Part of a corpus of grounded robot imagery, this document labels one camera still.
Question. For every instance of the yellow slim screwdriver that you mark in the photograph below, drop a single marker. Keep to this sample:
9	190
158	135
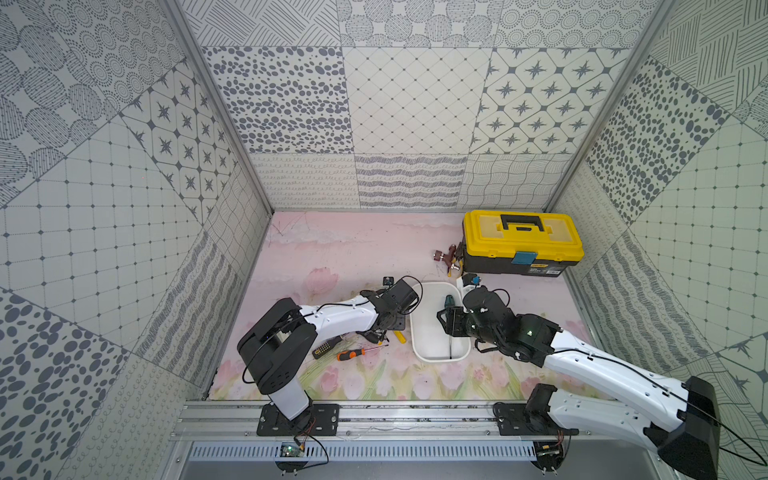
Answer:
399	336

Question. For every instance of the black yellow dotted screwdriver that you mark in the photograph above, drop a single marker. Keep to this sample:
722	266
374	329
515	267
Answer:
325	347

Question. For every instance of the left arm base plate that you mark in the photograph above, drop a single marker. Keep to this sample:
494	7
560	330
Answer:
320	419

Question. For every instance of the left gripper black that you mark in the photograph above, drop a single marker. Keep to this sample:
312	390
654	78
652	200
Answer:
395	321

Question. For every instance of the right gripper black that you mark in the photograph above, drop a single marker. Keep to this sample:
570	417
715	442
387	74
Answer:
452	324

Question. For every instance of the yellow black toolbox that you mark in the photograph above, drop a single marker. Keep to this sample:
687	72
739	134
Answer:
523	243

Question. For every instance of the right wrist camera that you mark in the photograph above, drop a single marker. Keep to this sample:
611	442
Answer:
468	282

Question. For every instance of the small orange black screwdriver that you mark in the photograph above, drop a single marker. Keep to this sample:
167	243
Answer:
350	354

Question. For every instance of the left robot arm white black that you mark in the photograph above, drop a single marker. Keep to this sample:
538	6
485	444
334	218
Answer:
274	349

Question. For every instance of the aluminium mounting rail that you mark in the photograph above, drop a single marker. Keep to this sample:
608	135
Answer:
425	421

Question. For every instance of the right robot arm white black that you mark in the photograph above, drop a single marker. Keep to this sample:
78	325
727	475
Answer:
677	420

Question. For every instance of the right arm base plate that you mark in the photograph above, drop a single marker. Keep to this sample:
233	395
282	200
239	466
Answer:
528	417

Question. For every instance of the dark red metal fitting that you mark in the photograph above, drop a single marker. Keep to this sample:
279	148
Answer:
448	258

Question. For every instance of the white plastic storage box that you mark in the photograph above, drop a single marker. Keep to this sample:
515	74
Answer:
429	341

